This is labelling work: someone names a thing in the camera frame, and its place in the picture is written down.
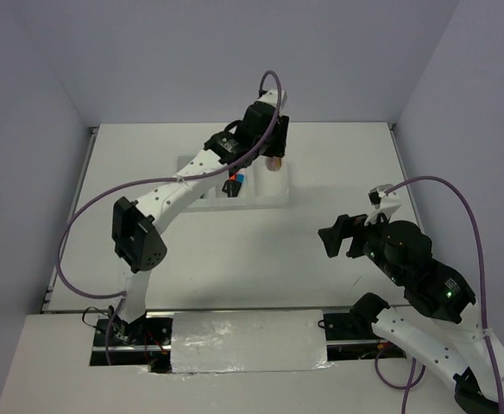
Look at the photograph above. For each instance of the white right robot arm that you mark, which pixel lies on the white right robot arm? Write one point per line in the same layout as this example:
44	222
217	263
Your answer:
471	361

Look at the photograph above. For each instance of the silver foil-covered base plate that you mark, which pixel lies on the silver foil-covered base plate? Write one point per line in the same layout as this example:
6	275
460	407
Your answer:
245	341

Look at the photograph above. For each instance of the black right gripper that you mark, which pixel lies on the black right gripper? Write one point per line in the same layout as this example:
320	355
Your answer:
344	225

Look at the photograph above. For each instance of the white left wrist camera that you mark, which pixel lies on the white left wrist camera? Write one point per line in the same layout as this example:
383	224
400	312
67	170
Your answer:
274	98

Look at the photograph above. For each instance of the pink-lidded toothpick jar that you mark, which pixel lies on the pink-lidded toothpick jar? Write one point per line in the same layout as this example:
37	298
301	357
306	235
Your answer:
273	164

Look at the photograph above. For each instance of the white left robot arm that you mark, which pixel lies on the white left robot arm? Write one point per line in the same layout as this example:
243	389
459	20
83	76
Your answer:
137	225

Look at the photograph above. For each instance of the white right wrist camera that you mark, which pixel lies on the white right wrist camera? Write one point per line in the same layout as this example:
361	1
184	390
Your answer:
384	202

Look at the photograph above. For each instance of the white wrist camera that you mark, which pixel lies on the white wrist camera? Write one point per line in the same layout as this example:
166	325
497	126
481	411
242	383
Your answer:
384	202
274	98

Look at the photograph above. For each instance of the white three-compartment foam tray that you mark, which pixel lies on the white three-compartment foam tray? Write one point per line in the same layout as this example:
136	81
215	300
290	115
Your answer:
261	189

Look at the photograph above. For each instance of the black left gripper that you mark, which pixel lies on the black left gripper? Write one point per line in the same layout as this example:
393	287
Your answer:
280	132

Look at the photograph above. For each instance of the blue highlighter marker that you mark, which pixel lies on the blue highlighter marker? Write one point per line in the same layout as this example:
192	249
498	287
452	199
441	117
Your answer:
239	179

